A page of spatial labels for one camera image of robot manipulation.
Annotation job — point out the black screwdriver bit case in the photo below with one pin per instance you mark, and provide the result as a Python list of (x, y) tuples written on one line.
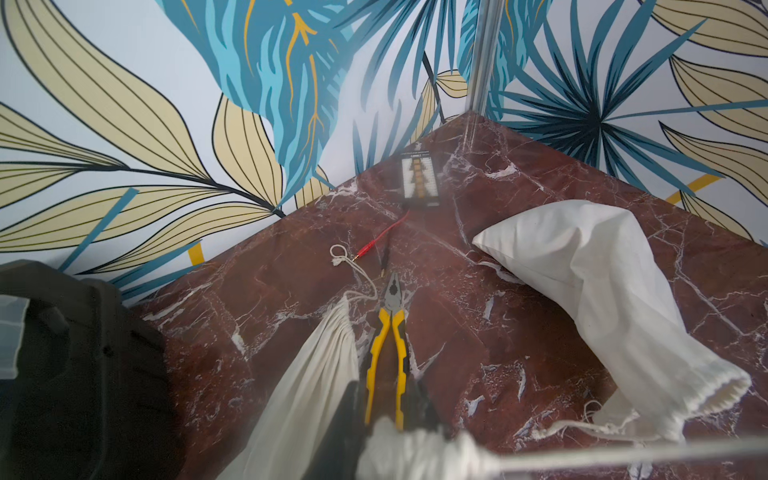
[(419, 180)]

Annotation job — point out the black plastic toolbox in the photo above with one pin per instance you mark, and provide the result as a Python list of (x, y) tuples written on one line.
[(85, 392)]

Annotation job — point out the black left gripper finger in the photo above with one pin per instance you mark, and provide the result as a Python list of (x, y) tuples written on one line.
[(339, 451)]

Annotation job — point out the black test probe lead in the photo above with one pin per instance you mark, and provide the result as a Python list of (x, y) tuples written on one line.
[(386, 254)]

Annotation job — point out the cream cloth drawstring bag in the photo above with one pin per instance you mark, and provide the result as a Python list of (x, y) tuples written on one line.
[(301, 407)]

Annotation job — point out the yellow black pliers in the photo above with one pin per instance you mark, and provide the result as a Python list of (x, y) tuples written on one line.
[(392, 390)]

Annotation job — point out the aluminium corner post right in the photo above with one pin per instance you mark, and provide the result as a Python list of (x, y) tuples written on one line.
[(483, 27)]

